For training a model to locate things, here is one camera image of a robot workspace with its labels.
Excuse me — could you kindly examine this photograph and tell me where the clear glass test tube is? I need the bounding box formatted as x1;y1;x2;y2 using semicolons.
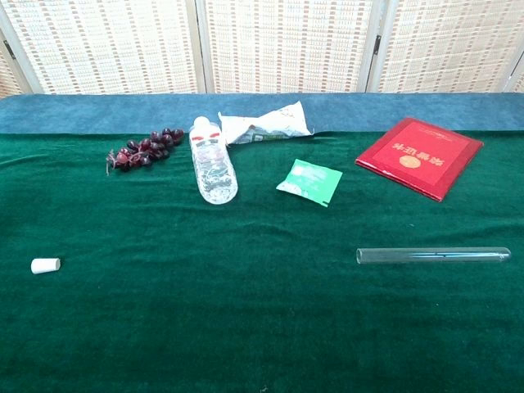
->
355;246;512;265

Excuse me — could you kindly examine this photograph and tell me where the white stopper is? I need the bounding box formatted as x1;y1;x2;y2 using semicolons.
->
30;257;61;274

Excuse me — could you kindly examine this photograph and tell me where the green sachet packet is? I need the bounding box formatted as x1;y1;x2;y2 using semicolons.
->
275;158;344;208

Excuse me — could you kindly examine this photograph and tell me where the clear plastic water bottle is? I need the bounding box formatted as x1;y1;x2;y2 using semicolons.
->
188;115;239;206

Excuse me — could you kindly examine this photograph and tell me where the crumpled white plastic bag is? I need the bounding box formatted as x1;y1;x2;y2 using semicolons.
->
217;100;315;147

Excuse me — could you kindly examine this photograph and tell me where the green velvet cloth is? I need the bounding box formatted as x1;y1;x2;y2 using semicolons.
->
0;129;524;393

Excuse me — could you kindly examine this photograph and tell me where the red grape bunch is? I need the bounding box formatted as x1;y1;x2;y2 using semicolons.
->
105;127;185;176

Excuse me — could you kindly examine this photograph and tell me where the woven folding screen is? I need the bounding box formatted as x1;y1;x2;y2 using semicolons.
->
0;0;524;99

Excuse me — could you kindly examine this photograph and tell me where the red certificate folder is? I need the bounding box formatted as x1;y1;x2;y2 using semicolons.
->
355;116;485;203

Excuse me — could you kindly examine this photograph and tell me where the blue cloth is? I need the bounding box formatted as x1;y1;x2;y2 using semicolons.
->
0;92;524;135

